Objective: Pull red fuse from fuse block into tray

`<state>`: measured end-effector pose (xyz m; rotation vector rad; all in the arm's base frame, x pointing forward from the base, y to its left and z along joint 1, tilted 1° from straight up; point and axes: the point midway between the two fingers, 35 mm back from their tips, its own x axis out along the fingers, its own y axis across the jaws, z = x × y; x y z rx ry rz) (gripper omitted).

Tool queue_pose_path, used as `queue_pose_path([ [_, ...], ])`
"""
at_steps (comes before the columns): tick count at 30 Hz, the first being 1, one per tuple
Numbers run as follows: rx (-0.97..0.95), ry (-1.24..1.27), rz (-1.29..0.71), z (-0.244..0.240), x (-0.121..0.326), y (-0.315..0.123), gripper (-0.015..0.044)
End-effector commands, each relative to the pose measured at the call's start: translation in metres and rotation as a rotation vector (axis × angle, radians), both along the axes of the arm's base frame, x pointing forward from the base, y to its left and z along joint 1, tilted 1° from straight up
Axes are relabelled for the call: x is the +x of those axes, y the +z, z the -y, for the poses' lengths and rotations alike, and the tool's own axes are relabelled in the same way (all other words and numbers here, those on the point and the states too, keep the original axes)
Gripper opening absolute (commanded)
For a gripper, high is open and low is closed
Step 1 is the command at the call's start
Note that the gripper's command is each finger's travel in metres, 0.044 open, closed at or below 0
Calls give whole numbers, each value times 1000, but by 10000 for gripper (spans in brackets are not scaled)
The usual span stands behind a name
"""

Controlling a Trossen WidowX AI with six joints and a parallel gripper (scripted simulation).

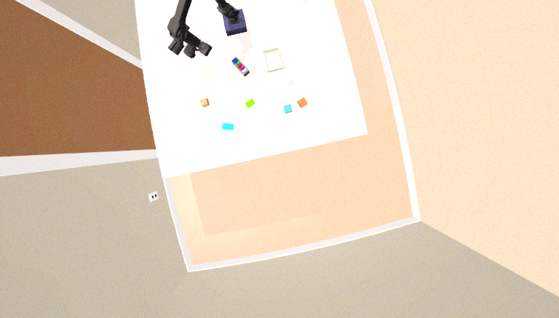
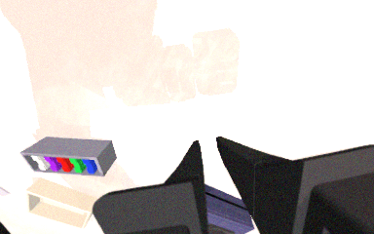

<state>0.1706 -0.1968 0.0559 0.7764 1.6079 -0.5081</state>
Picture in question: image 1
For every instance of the beige shallow tray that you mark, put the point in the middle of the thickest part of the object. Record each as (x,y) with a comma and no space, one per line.
(273,60)

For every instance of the bright green block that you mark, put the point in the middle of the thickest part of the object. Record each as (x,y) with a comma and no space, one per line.
(249,103)

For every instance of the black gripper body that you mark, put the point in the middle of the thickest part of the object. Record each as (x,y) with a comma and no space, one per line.
(204,48)

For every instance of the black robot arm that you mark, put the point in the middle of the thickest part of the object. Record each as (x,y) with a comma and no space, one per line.
(179,30)

